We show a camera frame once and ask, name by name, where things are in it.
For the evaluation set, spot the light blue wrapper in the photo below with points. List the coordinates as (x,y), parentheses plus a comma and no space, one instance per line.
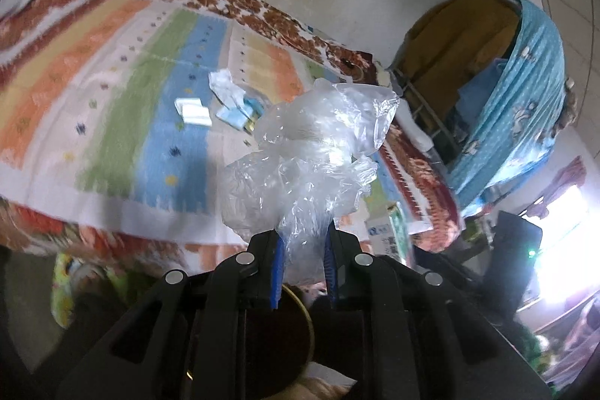
(234,115)

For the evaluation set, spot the clear plastic bag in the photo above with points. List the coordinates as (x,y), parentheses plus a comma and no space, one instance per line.
(304,156)

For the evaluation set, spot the blue printed curtain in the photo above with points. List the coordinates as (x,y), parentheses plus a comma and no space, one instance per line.
(515,100)

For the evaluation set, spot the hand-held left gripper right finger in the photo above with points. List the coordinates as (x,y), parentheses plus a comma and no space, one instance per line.
(330,269)

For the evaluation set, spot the white cloth piece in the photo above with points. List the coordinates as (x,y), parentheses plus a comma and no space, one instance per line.
(222,83)

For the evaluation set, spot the pink garment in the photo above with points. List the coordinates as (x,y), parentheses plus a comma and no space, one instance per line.
(567,179)

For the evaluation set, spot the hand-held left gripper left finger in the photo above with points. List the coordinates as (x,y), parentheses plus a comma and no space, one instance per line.
(276,269)

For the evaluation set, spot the dark bin with gold rim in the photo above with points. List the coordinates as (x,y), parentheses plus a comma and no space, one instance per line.
(290,334)

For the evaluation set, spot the folded white packet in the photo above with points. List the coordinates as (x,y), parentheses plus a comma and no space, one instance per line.
(194,112)

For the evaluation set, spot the red floral blanket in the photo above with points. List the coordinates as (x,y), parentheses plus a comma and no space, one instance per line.
(422,175)

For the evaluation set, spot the green printed cloth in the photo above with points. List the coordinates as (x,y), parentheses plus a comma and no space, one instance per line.
(70,283)

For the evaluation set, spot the rainbow striped blanket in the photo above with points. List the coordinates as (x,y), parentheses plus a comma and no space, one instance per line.
(117,100)

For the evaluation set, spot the white and green carton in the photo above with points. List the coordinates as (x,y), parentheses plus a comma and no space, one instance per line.
(382,236)

